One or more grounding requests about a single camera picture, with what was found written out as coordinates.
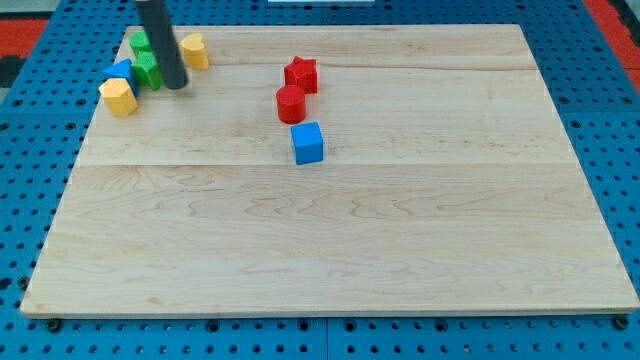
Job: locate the red cylinder block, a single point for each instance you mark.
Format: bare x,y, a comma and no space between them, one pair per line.
291,104

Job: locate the yellow heart block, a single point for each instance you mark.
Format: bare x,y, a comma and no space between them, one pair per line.
195,52

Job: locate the blue triangle block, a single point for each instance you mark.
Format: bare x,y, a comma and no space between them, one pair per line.
122,69

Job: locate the green star block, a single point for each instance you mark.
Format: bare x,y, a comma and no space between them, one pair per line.
146,71

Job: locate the light wooden board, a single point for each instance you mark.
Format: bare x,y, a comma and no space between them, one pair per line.
449,187

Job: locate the red star block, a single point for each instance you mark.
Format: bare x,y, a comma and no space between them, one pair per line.
303,73

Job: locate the green cylinder block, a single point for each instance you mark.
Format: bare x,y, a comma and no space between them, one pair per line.
139,42

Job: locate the yellow hexagon block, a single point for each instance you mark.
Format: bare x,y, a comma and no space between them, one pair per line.
118,97

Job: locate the blue cube block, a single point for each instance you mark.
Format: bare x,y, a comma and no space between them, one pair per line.
308,143

